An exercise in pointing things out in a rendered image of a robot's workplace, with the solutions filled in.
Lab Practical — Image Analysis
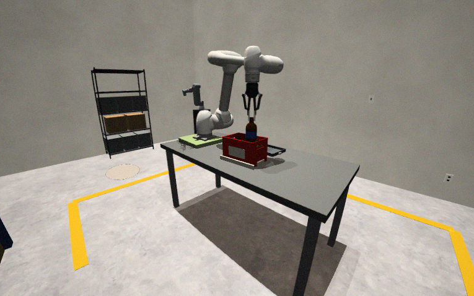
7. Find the red bottle crate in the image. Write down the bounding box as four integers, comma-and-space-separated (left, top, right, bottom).
222, 133, 268, 167

